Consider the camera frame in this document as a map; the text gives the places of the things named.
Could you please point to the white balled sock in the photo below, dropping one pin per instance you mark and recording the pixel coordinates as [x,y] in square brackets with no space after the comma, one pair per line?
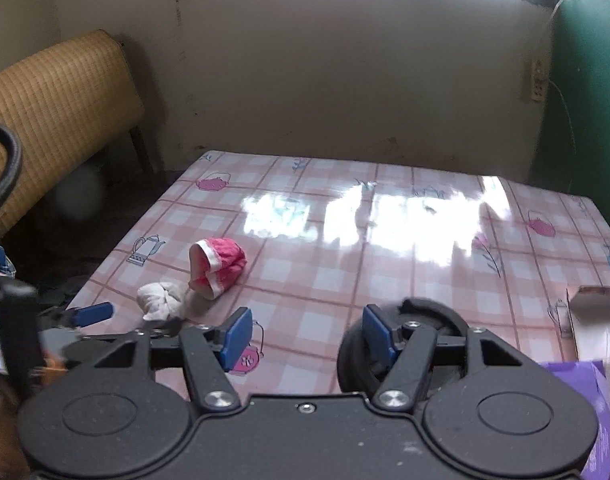
[160,297]

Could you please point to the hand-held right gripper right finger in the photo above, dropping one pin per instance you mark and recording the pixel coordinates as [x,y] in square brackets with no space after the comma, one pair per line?
[380,332]

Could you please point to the white cup with black lid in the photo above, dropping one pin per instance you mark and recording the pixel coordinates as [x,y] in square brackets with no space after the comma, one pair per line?
[360,360]

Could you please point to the dark wooden chair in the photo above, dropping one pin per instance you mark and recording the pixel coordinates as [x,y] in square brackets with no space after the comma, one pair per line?
[137,152]

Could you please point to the cardboard box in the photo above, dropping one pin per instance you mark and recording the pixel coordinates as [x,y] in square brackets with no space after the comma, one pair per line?
[590,335]

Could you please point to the pink cloth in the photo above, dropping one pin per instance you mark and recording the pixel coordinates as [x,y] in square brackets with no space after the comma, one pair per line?
[225,260]

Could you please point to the woven-mat chair back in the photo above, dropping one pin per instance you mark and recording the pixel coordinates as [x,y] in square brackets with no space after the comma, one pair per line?
[60,110]

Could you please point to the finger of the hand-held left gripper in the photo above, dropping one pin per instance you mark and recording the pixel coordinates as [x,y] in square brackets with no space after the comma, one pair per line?
[160,329]
[92,313]

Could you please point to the purple packet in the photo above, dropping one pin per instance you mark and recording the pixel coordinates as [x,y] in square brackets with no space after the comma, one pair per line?
[592,385]

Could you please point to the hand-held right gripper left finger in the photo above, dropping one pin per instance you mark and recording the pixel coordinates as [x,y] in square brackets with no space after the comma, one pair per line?
[237,340]

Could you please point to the white wall outlet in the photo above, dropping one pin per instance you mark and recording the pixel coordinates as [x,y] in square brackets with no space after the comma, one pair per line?
[535,81]

